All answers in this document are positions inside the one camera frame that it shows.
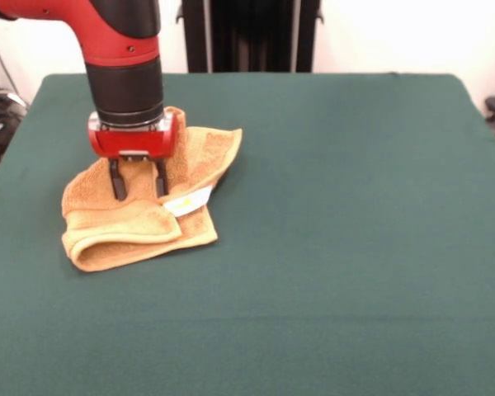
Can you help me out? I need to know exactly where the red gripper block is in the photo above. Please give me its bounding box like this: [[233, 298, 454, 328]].
[[87, 109, 181, 202]]

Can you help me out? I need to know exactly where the tan terry towel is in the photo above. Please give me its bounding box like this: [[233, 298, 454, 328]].
[[60, 106, 243, 274]]

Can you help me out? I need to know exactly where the dark green table cloth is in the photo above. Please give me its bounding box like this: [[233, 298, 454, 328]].
[[0, 72, 495, 396]]

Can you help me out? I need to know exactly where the black pedestal column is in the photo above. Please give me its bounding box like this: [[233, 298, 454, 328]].
[[181, 0, 325, 74]]

